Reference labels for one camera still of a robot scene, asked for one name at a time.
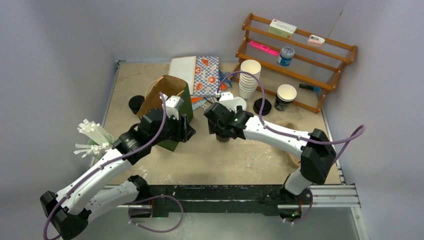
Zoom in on white green box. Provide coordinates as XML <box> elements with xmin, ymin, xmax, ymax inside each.
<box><xmin>267</xmin><ymin>19</ymin><xmax>297</xmax><ymax>39</ymax></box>

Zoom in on dark printed coffee cup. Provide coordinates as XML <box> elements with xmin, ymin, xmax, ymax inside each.
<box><xmin>274</xmin><ymin>84</ymin><xmax>297</xmax><ymax>111</ymax></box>

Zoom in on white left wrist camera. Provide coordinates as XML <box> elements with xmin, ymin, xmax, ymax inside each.
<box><xmin>160</xmin><ymin>94</ymin><xmax>184</xmax><ymax>121</ymax></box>

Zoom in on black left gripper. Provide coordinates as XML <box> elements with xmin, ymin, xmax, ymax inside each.
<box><xmin>150</xmin><ymin>110</ymin><xmax>196</xmax><ymax>146</ymax></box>

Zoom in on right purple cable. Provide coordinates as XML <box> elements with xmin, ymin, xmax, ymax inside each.
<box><xmin>215</xmin><ymin>71</ymin><xmax>366</xmax><ymax>165</ymax></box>

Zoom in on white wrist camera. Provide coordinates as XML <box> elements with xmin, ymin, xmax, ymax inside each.
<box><xmin>160</xmin><ymin>94</ymin><xmax>184</xmax><ymax>121</ymax></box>
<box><xmin>215</xmin><ymin>92</ymin><xmax>237</xmax><ymax>112</ymax></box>

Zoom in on white lid stack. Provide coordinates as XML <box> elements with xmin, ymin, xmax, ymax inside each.
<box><xmin>233</xmin><ymin>96</ymin><xmax>247</xmax><ymax>111</ymax></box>

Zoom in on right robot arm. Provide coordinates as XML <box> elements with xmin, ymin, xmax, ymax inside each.
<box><xmin>204</xmin><ymin>103</ymin><xmax>336</xmax><ymax>204</ymax></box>

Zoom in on purple cable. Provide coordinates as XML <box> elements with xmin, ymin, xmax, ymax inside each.
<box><xmin>42</xmin><ymin>92</ymin><xmax>168</xmax><ymax>240</ymax></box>
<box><xmin>215</xmin><ymin>71</ymin><xmax>366</xmax><ymax>165</ymax></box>

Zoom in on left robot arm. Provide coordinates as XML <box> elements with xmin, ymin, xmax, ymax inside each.
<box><xmin>40</xmin><ymin>108</ymin><xmax>196</xmax><ymax>240</ymax></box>

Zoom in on pink highlighter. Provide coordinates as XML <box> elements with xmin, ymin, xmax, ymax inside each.
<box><xmin>249</xmin><ymin>40</ymin><xmax>280</xmax><ymax>57</ymax></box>

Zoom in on blue checkered bakery bag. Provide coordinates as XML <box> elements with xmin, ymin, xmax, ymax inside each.
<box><xmin>191</xmin><ymin>56</ymin><xmax>220</xmax><ymax>97</ymax></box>

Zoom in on green paper bag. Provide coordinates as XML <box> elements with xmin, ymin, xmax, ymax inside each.
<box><xmin>136</xmin><ymin>74</ymin><xmax>194</xmax><ymax>153</ymax></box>

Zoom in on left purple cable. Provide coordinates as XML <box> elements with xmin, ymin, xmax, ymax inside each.
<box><xmin>42</xmin><ymin>92</ymin><xmax>168</xmax><ymax>240</ymax></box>

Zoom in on orange paper bag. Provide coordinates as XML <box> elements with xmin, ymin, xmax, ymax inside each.
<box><xmin>191</xmin><ymin>84</ymin><xmax>228</xmax><ymax>103</ymax></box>

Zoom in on dark blue marker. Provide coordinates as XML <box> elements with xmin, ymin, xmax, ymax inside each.
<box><xmin>299</xmin><ymin>83</ymin><xmax>321</xmax><ymax>92</ymax></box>

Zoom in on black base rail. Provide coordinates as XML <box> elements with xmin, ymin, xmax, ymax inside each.
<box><xmin>128</xmin><ymin>184</ymin><xmax>313</xmax><ymax>219</ymax></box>

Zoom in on wooden shelf rack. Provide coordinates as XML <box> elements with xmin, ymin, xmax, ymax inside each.
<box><xmin>234</xmin><ymin>13</ymin><xmax>358</xmax><ymax>114</ymax></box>

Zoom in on wrapped white straws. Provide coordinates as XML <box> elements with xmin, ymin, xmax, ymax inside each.
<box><xmin>73</xmin><ymin>119</ymin><xmax>114</xmax><ymax>160</ymax></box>

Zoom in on pink white small case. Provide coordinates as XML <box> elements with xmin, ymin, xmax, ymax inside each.
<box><xmin>307</xmin><ymin>34</ymin><xmax>326</xmax><ymax>48</ymax></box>

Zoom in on dark takeout coffee cup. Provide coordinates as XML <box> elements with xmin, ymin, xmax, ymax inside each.
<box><xmin>215</xmin><ymin>132</ymin><xmax>231</xmax><ymax>143</ymax></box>

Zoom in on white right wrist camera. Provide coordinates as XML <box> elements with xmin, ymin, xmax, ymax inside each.
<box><xmin>215</xmin><ymin>92</ymin><xmax>237</xmax><ymax>112</ymax></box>

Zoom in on green straw holder cup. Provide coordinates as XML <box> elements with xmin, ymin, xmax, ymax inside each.
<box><xmin>85</xmin><ymin>133</ymin><xmax>115</xmax><ymax>160</ymax></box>

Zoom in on blue lidded jar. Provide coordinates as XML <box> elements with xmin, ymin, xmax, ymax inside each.
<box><xmin>277</xmin><ymin>46</ymin><xmax>295</xmax><ymax>66</ymax></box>

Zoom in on stack of white paper cups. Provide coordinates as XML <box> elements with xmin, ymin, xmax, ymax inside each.
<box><xmin>239</xmin><ymin>59</ymin><xmax>262</xmax><ymax>101</ymax></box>

